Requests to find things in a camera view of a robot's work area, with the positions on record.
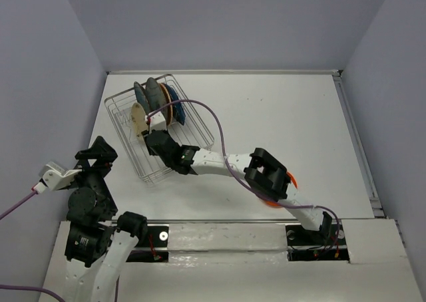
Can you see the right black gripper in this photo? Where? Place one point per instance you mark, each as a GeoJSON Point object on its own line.
{"type": "Point", "coordinates": [150, 150]}

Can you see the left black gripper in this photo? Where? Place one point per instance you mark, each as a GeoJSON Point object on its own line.
{"type": "Point", "coordinates": [106, 155]}

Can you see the cream floral round plate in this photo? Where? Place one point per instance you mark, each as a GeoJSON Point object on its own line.
{"type": "Point", "coordinates": [138, 118]}

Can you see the dark blue leaf-shaped plate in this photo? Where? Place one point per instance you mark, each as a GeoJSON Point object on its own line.
{"type": "Point", "coordinates": [178, 111]}

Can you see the woven bamboo round plate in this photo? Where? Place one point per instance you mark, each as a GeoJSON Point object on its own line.
{"type": "Point", "coordinates": [169, 109]}

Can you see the grey deer pattern plate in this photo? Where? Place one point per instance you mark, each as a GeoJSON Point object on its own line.
{"type": "Point", "coordinates": [154, 94]}

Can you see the teal round ceramic plate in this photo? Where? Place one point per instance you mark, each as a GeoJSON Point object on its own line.
{"type": "Point", "coordinates": [140, 97]}

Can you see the orange round plate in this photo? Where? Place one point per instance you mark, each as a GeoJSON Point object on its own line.
{"type": "Point", "coordinates": [293, 182]}

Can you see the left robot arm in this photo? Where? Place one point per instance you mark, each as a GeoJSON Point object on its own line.
{"type": "Point", "coordinates": [95, 251]}

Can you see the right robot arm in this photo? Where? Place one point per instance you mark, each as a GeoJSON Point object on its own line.
{"type": "Point", "coordinates": [259, 172]}

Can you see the wire dish rack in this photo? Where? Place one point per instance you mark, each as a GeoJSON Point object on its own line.
{"type": "Point", "coordinates": [150, 168]}

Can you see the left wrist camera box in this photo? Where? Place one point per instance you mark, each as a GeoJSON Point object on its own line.
{"type": "Point", "coordinates": [54, 177]}

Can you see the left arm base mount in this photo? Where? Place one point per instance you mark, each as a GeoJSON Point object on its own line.
{"type": "Point", "coordinates": [153, 248]}

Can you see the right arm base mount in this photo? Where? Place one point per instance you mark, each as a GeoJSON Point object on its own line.
{"type": "Point", "coordinates": [304, 245]}

